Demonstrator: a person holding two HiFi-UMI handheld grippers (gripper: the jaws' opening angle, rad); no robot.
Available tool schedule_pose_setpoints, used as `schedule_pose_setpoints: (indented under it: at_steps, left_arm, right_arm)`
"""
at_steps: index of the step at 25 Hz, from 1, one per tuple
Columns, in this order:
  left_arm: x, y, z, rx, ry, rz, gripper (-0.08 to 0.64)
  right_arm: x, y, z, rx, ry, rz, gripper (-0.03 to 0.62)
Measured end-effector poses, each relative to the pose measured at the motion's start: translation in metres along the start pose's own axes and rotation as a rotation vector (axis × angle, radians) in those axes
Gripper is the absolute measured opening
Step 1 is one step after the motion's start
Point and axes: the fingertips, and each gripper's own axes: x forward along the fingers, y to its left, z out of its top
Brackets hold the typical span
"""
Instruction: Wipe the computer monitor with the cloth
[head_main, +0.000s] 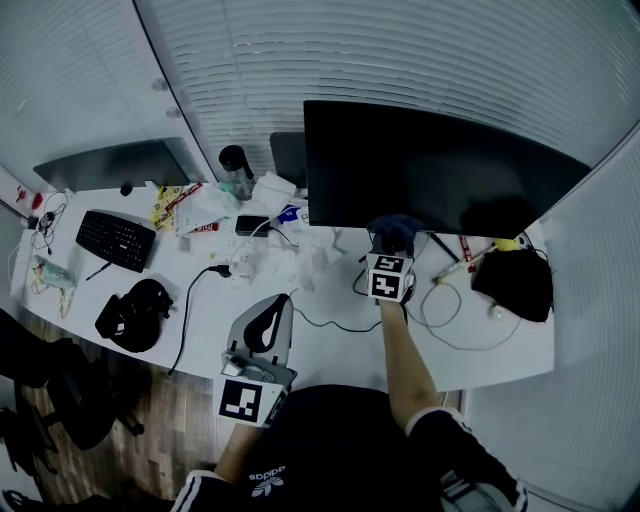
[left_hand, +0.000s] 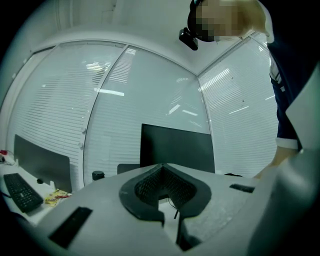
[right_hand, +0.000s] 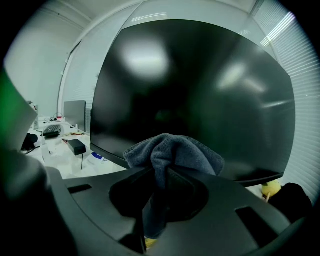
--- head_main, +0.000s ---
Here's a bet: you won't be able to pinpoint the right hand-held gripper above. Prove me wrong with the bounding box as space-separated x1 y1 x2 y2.
364 253 417 305

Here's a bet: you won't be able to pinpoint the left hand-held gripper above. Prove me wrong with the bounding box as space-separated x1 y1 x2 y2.
213 293 300 428

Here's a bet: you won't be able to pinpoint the grey-blue cloth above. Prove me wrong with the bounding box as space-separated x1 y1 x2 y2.
366 213 420 259

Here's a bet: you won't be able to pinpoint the large black monitor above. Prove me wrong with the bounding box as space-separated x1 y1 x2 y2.
303 99 593 265

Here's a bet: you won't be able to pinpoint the person's right forearm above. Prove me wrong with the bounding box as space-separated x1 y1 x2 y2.
378 298 444 432

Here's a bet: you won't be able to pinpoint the person's left forearm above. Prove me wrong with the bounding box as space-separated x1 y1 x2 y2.
213 422 264 484

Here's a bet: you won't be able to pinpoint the grey side monitor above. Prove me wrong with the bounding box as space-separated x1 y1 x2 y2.
32 138 194 194

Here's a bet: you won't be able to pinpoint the torn white tissue pieces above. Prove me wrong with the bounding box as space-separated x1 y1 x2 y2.
269 227 351 294

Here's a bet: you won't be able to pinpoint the white power strip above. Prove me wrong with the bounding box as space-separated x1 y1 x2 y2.
222 237 256 289

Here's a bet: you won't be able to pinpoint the slim red packet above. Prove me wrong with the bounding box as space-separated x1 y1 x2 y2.
458 235 476 274

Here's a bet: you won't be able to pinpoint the black power adapter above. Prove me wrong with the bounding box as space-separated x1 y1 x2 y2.
234 214 274 237

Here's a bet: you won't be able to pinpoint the black bag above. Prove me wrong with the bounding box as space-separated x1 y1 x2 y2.
470 247 555 324

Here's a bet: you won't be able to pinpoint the person's dark striped shirt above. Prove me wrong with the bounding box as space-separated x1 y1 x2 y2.
169 384 529 512

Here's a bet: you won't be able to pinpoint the white folded tissue pack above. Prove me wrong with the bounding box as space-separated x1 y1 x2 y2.
252 170 299 207

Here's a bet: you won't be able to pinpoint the yellow snack packet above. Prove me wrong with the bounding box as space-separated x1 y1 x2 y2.
151 185 184 231

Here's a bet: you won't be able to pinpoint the dark flat panel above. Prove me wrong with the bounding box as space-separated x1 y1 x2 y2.
269 131 307 189

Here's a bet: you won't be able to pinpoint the long red snack packet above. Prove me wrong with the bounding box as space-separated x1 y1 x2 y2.
164 182 205 212

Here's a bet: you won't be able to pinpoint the black keyboard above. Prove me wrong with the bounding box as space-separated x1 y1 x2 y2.
74 209 158 274

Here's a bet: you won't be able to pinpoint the black-capped clear water bottle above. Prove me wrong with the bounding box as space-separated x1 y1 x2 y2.
218 144 256 202

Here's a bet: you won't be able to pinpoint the black office chair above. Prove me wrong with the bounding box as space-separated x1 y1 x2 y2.
0 308 146 451

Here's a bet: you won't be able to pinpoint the pale green packet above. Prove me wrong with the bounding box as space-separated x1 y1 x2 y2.
29 254 79 319

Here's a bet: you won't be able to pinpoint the black wheeled chair base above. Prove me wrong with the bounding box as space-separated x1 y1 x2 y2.
0 407 59 512

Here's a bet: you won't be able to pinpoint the thin black cable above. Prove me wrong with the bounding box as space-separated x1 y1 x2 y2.
292 269 416 334

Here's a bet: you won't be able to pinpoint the black power cable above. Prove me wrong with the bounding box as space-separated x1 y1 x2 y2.
167 264 234 377

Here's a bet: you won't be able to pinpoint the white cable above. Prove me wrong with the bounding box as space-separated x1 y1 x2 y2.
418 282 525 352

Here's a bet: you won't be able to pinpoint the black earphone cable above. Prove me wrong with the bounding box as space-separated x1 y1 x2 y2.
28 192 70 256

